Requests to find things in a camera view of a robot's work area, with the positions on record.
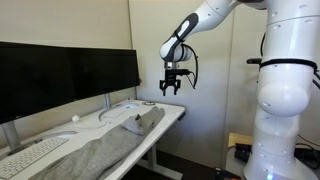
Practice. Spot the grey towel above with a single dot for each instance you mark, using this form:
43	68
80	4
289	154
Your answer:
100	150

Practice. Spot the white keyboard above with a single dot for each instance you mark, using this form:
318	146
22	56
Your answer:
30	155

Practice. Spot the red black hand tool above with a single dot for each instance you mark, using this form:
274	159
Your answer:
226	174

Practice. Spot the black electronics box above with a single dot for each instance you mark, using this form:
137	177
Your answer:
243	153

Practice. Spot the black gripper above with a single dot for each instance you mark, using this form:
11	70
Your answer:
170	79

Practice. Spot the silver monitor stand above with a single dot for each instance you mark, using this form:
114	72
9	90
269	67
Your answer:
11	136
107	101

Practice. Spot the tan wooden board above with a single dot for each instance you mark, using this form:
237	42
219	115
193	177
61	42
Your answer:
238	138

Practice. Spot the small white ball figure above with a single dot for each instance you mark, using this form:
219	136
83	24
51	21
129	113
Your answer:
76	119

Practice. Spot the white desk leg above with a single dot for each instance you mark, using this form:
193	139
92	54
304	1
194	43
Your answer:
152	156

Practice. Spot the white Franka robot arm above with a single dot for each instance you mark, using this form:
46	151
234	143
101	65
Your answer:
286	100

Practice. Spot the black desk control panel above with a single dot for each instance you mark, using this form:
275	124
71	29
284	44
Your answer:
182	116

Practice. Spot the black computer monitor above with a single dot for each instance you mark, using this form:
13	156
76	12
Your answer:
33	80
103	71

